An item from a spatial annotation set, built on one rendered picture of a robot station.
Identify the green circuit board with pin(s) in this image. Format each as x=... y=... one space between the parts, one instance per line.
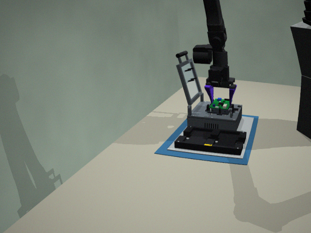
x=220 y=103

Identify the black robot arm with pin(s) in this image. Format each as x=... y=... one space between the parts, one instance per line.
x=204 y=54

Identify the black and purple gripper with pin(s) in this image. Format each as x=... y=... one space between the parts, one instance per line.
x=229 y=84

